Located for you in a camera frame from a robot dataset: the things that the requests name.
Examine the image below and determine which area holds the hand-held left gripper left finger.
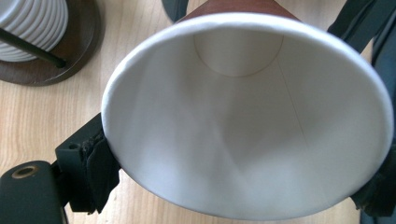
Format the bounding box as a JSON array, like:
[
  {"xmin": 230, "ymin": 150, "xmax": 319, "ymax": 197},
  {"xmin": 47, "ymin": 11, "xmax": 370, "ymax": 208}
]
[{"xmin": 55, "ymin": 112, "xmax": 122, "ymax": 216}]

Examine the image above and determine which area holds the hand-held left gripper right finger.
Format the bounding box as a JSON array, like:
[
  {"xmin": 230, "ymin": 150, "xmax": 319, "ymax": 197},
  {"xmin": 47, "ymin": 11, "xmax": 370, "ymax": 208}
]
[{"xmin": 350, "ymin": 145, "xmax": 396, "ymax": 218}]

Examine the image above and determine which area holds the black wire cup holder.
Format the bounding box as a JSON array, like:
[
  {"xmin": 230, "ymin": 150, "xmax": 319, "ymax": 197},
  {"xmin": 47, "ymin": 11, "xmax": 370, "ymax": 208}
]
[{"xmin": 0, "ymin": 0, "xmax": 102, "ymax": 87}]

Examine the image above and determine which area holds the stack of white cups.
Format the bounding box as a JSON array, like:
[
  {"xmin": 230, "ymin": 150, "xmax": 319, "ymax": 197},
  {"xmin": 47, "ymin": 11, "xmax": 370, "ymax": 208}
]
[{"xmin": 0, "ymin": 0, "xmax": 69, "ymax": 63}]

